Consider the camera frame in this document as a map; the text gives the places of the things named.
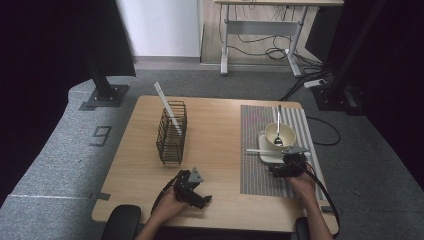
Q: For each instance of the striped woven placemat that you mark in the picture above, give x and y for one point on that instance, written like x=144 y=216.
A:
x=253 y=173

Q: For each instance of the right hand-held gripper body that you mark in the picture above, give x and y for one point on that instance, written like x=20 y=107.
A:
x=295 y=163

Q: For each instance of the square white saucer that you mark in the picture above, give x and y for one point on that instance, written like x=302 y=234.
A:
x=270 y=159

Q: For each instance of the black curtain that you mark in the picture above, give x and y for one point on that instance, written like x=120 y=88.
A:
x=400 y=66
x=50 y=50

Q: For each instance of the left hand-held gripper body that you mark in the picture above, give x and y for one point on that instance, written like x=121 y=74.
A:
x=185 y=186

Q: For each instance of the black stand with dark base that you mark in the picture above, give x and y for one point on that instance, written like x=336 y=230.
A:
x=333 y=100

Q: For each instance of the black stand with base plate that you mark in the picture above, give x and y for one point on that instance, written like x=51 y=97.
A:
x=106 y=95

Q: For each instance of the white-legged desk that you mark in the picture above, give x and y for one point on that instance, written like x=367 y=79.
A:
x=263 y=27

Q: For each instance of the cream cup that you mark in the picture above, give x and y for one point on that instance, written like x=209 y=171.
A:
x=286 y=133

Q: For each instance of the grey tape strip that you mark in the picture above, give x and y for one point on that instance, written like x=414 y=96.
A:
x=327 y=209
x=103 y=196

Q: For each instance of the white power strip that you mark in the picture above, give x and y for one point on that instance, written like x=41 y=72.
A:
x=315 y=83

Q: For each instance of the person's left hand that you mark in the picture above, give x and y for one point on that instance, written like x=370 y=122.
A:
x=168 y=208

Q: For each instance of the person's right hand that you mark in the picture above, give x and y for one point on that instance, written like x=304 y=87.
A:
x=303 y=186

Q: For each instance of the metal spoon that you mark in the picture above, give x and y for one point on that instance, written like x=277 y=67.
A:
x=278 y=141

